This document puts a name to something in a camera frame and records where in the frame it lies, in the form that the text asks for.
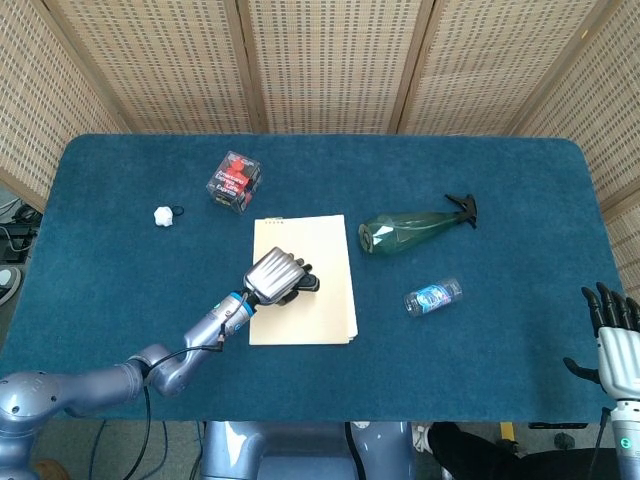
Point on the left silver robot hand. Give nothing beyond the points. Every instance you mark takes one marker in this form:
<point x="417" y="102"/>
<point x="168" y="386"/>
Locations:
<point x="272" y="275"/>

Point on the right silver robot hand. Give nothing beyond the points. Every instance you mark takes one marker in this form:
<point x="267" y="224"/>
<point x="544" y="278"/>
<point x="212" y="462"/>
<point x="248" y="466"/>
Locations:
<point x="617" y="350"/>

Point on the black stapler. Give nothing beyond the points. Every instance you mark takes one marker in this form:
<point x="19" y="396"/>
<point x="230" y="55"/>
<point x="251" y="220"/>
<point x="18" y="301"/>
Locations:
<point x="312" y="284"/>

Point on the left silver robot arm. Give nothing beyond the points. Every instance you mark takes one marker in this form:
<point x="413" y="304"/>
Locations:
<point x="100" y="380"/>

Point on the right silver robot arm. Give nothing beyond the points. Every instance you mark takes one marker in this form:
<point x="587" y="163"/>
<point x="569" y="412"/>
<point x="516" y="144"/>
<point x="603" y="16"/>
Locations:
<point x="627" y="440"/>

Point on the cream manila folder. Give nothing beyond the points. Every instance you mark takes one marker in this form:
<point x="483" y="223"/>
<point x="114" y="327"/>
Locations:
<point x="325" y="250"/>

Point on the flat black bar on floor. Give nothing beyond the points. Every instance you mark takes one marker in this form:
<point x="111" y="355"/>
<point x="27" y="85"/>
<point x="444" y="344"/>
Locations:
<point x="557" y="426"/>

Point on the clear box with red-black contents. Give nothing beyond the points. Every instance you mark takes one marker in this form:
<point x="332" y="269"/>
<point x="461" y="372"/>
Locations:
<point x="232" y="180"/>

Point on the white crumpled paper ball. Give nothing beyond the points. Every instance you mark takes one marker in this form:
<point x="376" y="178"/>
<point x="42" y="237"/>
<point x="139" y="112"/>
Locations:
<point x="163" y="217"/>

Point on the green spray bottle black trigger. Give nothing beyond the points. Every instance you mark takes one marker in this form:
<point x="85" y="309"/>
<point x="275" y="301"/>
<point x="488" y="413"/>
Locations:
<point x="400" y="230"/>

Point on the clear plastic jar blue label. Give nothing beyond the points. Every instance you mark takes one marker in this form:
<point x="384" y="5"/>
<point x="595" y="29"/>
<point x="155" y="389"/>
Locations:
<point x="432" y="297"/>

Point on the blue table cloth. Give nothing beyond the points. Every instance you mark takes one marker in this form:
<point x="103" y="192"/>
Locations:
<point x="450" y="370"/>

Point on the black fabric object on floor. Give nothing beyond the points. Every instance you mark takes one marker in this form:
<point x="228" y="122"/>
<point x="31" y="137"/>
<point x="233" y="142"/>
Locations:
<point x="475" y="455"/>

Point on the silver-blue robot torso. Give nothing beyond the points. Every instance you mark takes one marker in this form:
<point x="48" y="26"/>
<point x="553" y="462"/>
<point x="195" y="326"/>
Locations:
<point x="300" y="450"/>

